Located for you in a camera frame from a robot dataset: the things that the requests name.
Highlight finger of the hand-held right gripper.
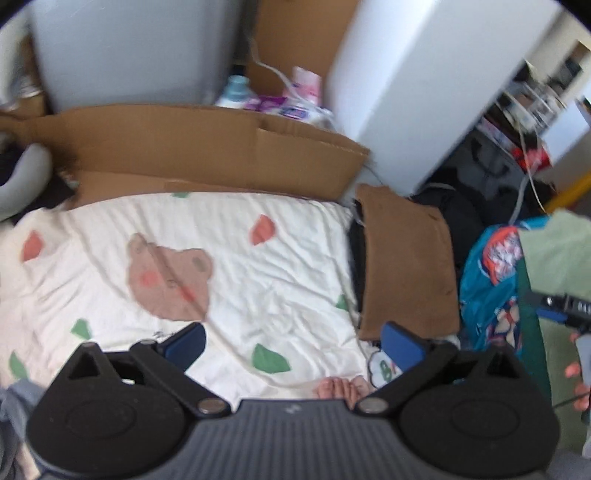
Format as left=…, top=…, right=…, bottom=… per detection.
left=526, top=294, right=569, bottom=324

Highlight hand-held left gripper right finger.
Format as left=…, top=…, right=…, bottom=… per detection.
left=353, top=322, right=523, bottom=415

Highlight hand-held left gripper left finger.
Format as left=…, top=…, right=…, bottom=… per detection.
left=55, top=322, right=232, bottom=418

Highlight brown t-shirt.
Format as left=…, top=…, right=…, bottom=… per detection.
left=353, top=184, right=461, bottom=343

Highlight black folded clothes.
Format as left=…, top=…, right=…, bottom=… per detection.
left=346, top=198, right=486, bottom=334

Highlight person's right hand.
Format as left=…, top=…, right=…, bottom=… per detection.
left=566, top=330, right=591, bottom=412

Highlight light green cloth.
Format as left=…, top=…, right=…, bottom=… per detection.
left=516, top=210, right=591, bottom=454

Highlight blue printed bag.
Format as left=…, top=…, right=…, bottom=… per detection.
left=459, top=217, right=551, bottom=366

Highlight cream bear print blanket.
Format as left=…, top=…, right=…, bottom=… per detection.
left=0, top=191, right=461, bottom=408

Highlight yellow bar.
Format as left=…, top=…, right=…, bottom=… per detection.
left=545, top=173, right=591, bottom=214

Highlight black bag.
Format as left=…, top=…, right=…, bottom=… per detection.
left=411, top=152, right=556, bottom=241

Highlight grey-blue garment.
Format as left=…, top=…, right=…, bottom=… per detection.
left=0, top=378, right=48, bottom=480

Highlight cluttered shelf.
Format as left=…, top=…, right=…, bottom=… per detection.
left=475, top=46, right=591, bottom=172

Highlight brown cardboard sheet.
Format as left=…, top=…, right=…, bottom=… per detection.
left=0, top=104, right=371, bottom=211

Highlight grey neck pillow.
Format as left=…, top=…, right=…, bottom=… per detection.
left=0, top=143, right=54, bottom=223

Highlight purple white refill pouch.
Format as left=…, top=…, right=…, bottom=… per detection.
left=245, top=95, right=334, bottom=123

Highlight detergent bottle with blue cap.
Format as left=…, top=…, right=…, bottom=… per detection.
left=217, top=75, right=253, bottom=110

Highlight pink refill pouch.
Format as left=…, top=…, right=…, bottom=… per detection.
left=286, top=67, right=323, bottom=108

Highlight upright cardboard panel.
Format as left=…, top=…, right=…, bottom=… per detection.
left=245, top=0, right=362, bottom=100

